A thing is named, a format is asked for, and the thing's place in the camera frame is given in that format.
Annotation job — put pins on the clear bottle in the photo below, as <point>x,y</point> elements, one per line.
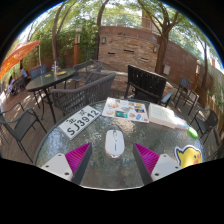
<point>55,68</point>

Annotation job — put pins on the blue chair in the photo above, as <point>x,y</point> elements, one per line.
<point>37,71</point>

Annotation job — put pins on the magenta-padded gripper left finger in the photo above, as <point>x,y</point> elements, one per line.
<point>56,165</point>

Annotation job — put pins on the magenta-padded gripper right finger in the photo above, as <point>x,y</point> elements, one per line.
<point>165,166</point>

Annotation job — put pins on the white computer mouse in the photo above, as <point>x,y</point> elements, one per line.
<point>114,145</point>

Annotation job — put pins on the dark wicker armchair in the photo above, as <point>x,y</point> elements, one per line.
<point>87,66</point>
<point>85,95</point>

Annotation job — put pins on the orange parasol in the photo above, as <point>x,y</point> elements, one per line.
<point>16,56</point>

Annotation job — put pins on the small white booklet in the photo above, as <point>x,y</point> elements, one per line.
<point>182,126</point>

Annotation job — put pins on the round dark side table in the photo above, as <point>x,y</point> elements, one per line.
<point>46,80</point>

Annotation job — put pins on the tree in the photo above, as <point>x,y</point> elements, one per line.
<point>55,36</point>
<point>161,53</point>
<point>204,63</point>
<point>99,33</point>

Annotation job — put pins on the wooden fence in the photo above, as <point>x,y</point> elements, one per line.
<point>213,106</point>

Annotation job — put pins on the yellow duck-shaped mouse pad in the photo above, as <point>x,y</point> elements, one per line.
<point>188,156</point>

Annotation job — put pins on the stone fountain basin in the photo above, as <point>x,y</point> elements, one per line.
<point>120,78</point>

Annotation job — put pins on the wooden lamp post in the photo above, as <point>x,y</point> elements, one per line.
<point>198,73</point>
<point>77,46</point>

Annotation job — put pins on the person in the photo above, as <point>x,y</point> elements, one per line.
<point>23,73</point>

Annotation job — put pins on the white wall box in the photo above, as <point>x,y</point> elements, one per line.
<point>166,69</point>

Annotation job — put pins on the colourful printed sheet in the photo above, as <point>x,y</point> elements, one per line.
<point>126,110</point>

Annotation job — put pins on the black slatted chair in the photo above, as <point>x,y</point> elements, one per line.
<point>146,81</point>

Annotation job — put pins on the white licence plate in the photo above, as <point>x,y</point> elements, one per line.
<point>79,122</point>

